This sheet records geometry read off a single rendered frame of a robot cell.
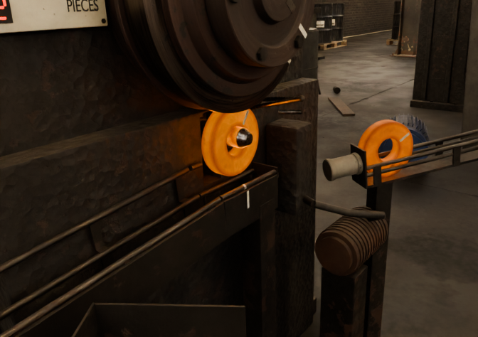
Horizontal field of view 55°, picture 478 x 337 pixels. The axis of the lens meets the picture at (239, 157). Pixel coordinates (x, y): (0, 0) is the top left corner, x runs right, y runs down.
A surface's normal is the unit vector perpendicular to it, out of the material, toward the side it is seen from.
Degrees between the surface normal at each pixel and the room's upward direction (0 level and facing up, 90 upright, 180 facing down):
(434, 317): 0
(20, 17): 90
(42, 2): 90
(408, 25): 90
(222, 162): 90
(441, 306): 0
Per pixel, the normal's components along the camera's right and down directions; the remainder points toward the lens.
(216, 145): 0.77, 0.18
